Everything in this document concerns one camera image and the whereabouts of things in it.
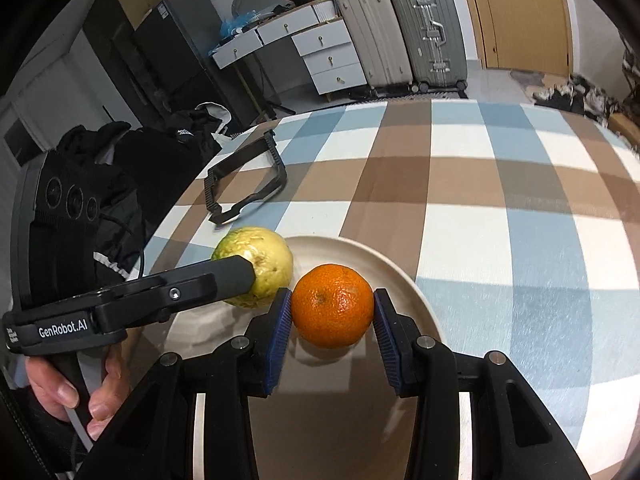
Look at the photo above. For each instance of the checkered tablecloth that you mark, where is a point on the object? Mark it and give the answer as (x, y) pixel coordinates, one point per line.
(519, 225)

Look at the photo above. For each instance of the dark cabinet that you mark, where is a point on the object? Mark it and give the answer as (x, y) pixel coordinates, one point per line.
(163, 66)

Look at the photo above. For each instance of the orange tangerine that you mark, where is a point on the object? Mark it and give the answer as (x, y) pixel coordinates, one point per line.
(332, 306)

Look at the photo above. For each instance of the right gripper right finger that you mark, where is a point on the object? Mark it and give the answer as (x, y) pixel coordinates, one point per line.
(514, 436)

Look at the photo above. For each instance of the black plastic frame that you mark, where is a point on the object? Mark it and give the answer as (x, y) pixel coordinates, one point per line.
(252, 174)

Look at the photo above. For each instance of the person's left hand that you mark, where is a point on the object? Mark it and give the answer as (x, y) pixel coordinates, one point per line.
(56, 394)

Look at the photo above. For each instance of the beige suitcase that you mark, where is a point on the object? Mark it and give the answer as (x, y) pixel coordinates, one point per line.
(377, 38)

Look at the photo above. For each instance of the silver aluminium suitcase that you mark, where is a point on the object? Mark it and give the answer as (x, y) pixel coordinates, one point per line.
(434, 41)

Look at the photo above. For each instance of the wooden door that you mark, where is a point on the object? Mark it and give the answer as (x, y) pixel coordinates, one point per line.
(532, 35)

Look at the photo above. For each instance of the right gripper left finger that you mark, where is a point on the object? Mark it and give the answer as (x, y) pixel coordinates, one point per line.
(189, 418)

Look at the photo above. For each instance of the shoes on floor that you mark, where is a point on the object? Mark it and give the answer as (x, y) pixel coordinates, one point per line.
(579, 96)

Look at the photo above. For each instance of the cream round plate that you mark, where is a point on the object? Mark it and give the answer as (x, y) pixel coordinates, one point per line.
(320, 359)

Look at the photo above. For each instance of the black clothes pile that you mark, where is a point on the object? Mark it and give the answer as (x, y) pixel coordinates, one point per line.
(140, 173)

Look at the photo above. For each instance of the white drawer desk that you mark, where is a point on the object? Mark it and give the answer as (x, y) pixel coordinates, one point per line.
(320, 37)

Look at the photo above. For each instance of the yellow-green guava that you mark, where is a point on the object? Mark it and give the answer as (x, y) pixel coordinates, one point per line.
(270, 257)

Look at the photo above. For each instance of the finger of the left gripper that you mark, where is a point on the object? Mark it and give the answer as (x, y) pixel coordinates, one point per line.
(157, 297)

